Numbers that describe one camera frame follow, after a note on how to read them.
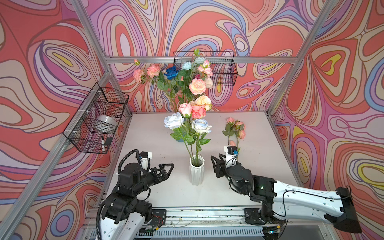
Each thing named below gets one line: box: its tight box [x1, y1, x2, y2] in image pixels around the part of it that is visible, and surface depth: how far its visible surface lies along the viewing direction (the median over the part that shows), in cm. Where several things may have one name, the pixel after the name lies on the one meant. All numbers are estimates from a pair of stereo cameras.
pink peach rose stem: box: [189, 59, 214, 95], surface depth 69 cm
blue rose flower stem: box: [164, 66, 180, 112], surface depth 72 cm
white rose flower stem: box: [164, 112, 195, 162], surface depth 58 cm
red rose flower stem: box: [190, 107, 206, 160], surface depth 61 cm
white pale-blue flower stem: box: [181, 48, 205, 91], surface depth 73 cm
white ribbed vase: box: [188, 155, 205, 186], surface depth 71 cm
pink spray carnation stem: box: [222, 117, 246, 152], surface depth 109 cm
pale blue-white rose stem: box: [191, 119, 212, 166], surface depth 60 cm
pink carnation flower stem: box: [133, 59, 178, 103], surface depth 79 cm
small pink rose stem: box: [178, 103, 193, 161], surface depth 59 cm
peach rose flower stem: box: [189, 95, 213, 112], surface depth 67 cm
